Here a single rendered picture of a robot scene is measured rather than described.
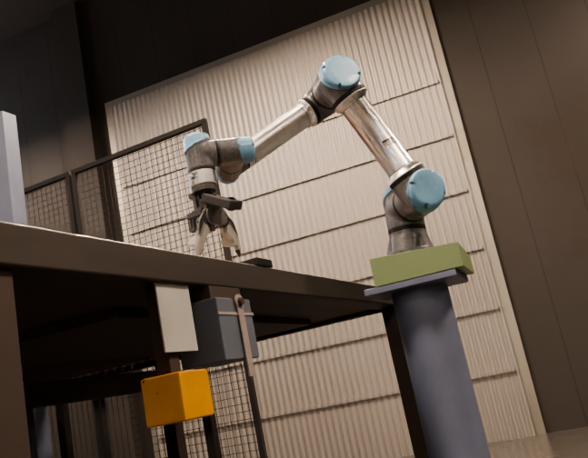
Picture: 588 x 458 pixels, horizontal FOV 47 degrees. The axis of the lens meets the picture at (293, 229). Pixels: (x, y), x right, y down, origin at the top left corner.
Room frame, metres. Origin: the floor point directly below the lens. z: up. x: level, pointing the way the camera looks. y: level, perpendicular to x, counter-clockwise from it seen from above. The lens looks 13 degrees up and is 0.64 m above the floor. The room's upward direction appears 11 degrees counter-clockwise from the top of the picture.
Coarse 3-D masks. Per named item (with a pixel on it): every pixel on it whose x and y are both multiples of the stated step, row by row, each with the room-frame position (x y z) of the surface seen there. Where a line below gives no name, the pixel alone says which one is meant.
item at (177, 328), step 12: (156, 288) 1.13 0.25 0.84; (168, 288) 1.16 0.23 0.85; (180, 288) 1.19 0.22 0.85; (156, 300) 1.13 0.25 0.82; (168, 300) 1.15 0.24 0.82; (180, 300) 1.19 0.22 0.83; (168, 312) 1.15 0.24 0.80; (180, 312) 1.18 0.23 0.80; (168, 324) 1.14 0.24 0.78; (180, 324) 1.18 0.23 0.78; (192, 324) 1.21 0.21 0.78; (168, 336) 1.14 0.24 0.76; (180, 336) 1.17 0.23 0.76; (192, 336) 1.21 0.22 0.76; (168, 348) 1.14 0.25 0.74; (180, 348) 1.17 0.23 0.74; (192, 348) 1.20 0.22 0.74
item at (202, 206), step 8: (200, 184) 1.72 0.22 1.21; (208, 184) 1.73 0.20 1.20; (192, 192) 1.75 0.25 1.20; (200, 192) 1.75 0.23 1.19; (208, 192) 1.75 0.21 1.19; (216, 192) 1.78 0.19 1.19; (200, 200) 1.75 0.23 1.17; (200, 208) 1.73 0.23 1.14; (208, 208) 1.72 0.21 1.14; (216, 208) 1.74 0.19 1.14; (192, 216) 1.75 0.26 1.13; (208, 216) 1.72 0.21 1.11; (216, 216) 1.74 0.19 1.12; (224, 216) 1.76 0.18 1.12; (192, 224) 1.76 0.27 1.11; (208, 224) 1.73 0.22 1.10; (216, 224) 1.74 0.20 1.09; (192, 232) 1.76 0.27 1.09
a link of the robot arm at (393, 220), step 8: (384, 192) 2.02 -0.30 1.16; (392, 192) 2.00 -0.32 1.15; (384, 200) 2.03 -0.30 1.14; (392, 200) 1.97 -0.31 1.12; (384, 208) 2.04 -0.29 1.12; (392, 208) 1.98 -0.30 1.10; (392, 216) 2.00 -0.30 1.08; (400, 216) 1.97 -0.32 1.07; (392, 224) 2.01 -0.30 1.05; (400, 224) 1.99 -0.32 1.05
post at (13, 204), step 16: (0, 112) 3.38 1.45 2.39; (0, 128) 3.38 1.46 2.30; (16, 128) 3.46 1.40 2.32; (0, 144) 3.39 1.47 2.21; (16, 144) 3.45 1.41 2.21; (0, 160) 3.39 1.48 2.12; (16, 160) 3.44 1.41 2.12; (0, 176) 3.40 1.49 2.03; (16, 176) 3.43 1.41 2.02; (0, 192) 3.40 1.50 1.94; (16, 192) 3.41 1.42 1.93; (0, 208) 3.41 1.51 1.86; (16, 208) 3.40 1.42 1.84; (32, 416) 3.38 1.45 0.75; (48, 416) 3.46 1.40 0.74; (32, 432) 3.38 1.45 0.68; (48, 432) 3.45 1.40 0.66; (32, 448) 3.39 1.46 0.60; (48, 448) 3.44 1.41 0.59
